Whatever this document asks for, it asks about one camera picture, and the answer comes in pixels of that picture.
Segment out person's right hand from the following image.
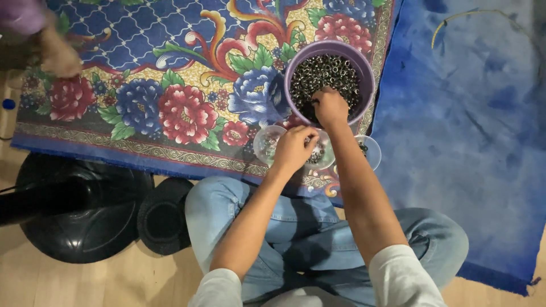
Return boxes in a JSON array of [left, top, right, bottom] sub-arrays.
[[311, 86, 350, 128]]

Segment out person's left hand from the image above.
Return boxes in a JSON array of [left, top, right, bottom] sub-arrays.
[[271, 125, 320, 171]]

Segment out clear plastic bowl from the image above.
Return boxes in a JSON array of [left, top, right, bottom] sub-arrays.
[[299, 128, 337, 171], [253, 125, 291, 168], [354, 135, 382, 171]]

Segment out heap of metal eyelets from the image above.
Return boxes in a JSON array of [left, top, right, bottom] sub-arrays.
[[290, 54, 361, 122]]

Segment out purple plastic bowl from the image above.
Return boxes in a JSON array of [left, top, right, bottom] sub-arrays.
[[284, 40, 376, 128]]

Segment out person's blue jeans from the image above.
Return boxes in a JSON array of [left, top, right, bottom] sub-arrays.
[[184, 176, 470, 307]]

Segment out floral patterned carpet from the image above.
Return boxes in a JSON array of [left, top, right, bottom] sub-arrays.
[[11, 0, 404, 209]]

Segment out blue fleece blanket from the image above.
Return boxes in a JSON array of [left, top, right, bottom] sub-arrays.
[[369, 0, 546, 297]]

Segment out person's white shirt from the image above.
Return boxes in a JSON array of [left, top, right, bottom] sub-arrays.
[[188, 244, 448, 307]]

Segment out black round woven cap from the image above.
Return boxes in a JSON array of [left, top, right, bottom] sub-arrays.
[[137, 177, 195, 256]]

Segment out black fan base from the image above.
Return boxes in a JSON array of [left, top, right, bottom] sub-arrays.
[[0, 152, 155, 264]]

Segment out yellow cord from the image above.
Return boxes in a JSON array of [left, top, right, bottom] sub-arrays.
[[431, 9, 519, 49]]

